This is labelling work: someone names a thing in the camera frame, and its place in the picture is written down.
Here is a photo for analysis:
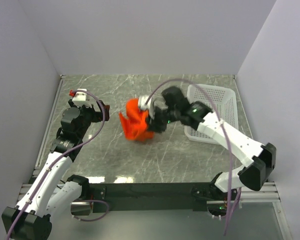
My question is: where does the orange t shirt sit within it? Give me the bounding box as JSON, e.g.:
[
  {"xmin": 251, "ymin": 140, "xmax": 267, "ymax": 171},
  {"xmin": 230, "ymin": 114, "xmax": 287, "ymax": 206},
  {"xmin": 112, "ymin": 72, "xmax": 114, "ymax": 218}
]
[{"xmin": 118, "ymin": 98, "xmax": 155, "ymax": 142}]

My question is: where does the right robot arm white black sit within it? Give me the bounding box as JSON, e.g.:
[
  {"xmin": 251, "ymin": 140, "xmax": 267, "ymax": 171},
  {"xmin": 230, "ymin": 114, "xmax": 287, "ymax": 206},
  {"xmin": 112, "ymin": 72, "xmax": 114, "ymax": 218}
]
[{"xmin": 138, "ymin": 86, "xmax": 277, "ymax": 193}]

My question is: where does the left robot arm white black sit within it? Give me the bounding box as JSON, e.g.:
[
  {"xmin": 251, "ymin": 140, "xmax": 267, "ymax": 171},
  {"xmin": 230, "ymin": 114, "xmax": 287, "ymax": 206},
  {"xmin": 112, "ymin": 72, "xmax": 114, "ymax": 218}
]
[{"xmin": 1, "ymin": 100, "xmax": 110, "ymax": 240}]

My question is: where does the white plastic mesh basket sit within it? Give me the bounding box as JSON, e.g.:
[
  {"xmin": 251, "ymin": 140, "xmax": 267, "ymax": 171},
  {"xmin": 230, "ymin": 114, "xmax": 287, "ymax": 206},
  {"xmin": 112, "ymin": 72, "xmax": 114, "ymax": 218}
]
[{"xmin": 184, "ymin": 83, "xmax": 238, "ymax": 146}]

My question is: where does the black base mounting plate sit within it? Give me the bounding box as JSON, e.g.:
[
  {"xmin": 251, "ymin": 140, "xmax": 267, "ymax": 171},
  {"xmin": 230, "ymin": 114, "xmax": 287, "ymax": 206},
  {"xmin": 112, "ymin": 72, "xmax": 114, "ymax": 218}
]
[{"xmin": 86, "ymin": 182, "xmax": 227, "ymax": 212}]

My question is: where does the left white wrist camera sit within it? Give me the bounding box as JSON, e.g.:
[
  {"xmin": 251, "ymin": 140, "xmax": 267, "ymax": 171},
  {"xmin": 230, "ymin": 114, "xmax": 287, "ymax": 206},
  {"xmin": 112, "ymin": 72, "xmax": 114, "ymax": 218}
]
[{"xmin": 69, "ymin": 88, "xmax": 92, "ymax": 108}]

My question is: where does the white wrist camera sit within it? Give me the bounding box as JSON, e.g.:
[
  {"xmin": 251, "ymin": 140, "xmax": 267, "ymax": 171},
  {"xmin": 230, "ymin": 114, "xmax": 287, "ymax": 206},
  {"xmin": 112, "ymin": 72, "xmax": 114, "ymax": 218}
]
[
  {"xmin": 69, "ymin": 88, "xmax": 92, "ymax": 108},
  {"xmin": 137, "ymin": 95, "xmax": 154, "ymax": 112}
]

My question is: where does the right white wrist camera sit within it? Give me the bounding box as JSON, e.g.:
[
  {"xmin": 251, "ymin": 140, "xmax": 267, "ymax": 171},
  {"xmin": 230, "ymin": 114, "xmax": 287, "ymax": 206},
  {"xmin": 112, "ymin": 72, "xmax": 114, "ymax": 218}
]
[{"xmin": 137, "ymin": 95, "xmax": 154, "ymax": 112}]

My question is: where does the aluminium rail frame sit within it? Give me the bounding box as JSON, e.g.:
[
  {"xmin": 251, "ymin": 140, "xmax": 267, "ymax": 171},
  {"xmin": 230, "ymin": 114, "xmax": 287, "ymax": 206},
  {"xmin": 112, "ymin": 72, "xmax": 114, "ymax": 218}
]
[{"xmin": 15, "ymin": 86, "xmax": 277, "ymax": 215}]

